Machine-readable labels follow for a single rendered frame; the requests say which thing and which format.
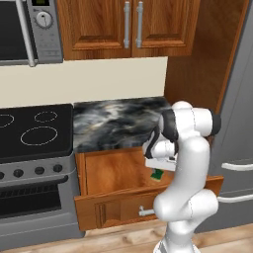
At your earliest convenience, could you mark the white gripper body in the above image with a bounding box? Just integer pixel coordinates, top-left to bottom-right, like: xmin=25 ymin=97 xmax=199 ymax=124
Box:
xmin=144 ymin=158 xmax=178 ymax=172

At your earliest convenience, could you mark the green sponge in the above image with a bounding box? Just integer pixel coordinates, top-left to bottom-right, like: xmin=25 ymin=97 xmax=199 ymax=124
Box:
xmin=150 ymin=168 xmax=164 ymax=183

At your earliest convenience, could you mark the open wooden drawer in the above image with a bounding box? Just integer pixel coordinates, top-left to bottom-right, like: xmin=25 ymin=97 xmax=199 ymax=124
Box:
xmin=73 ymin=145 xmax=225 ymax=232

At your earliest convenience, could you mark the grey fridge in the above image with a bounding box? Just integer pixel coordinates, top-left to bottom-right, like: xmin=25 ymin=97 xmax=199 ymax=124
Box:
xmin=194 ymin=0 xmax=253 ymax=234

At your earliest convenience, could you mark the tall wooden side panel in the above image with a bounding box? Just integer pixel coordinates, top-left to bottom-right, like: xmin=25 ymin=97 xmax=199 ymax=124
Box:
xmin=164 ymin=0 xmax=251 ymax=115

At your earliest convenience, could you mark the black hob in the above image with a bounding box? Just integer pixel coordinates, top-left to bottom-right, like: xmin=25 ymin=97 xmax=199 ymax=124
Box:
xmin=0 ymin=103 xmax=74 ymax=165

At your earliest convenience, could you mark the wooden cupboard door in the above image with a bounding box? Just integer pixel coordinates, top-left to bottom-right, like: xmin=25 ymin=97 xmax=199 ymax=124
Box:
xmin=130 ymin=0 xmax=202 ymax=59
xmin=55 ymin=0 xmax=133 ymax=61

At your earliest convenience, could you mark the silver microwave oven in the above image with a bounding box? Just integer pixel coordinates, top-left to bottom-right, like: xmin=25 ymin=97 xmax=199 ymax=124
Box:
xmin=0 ymin=0 xmax=64 ymax=68

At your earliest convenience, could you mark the silver drawer handle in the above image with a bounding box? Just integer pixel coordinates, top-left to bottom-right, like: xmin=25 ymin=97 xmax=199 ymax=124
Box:
xmin=137 ymin=205 xmax=156 ymax=217

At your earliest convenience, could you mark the white fridge handle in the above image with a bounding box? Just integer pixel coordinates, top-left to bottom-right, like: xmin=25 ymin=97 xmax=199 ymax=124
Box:
xmin=216 ymin=193 xmax=253 ymax=205
xmin=220 ymin=161 xmax=253 ymax=172

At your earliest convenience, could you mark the black oven handle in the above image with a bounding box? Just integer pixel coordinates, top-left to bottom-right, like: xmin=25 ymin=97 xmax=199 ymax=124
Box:
xmin=0 ymin=175 xmax=70 ymax=193

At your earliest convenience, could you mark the silver cupboard door handle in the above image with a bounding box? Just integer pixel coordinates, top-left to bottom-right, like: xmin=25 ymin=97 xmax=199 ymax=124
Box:
xmin=135 ymin=0 xmax=144 ymax=49
xmin=123 ymin=0 xmax=131 ymax=50

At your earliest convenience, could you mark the silver microwave handle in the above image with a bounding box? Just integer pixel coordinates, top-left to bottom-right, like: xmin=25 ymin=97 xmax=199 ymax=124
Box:
xmin=15 ymin=0 xmax=38 ymax=68

